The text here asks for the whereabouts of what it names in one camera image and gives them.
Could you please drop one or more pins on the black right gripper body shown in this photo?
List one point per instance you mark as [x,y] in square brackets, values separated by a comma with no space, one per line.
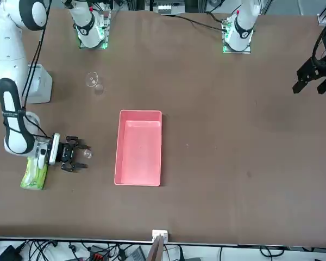
[65,153]

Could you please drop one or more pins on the small glass beaker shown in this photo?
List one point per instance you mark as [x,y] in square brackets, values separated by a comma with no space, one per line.
[87,154]

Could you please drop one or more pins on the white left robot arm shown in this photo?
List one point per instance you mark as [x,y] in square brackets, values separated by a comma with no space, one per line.
[243,27]

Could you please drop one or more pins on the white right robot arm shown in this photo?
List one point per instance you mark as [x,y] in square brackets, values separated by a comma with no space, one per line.
[8,54]

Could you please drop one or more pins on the green tissue pack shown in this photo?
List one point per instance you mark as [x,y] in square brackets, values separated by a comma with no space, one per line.
[34,176]

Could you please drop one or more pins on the white flip-lid trash bin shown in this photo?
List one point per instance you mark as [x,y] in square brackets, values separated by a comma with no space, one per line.
[42,87]

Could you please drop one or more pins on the pink plastic container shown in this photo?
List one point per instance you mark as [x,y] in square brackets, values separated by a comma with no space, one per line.
[138,152]

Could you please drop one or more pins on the black power adapter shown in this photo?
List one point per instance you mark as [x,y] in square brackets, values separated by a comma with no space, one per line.
[8,253]

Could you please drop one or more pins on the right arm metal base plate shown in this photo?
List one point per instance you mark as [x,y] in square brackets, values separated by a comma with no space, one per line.
[105,32]

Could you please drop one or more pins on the aluminium profile post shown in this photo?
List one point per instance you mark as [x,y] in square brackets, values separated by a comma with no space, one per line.
[156,250]

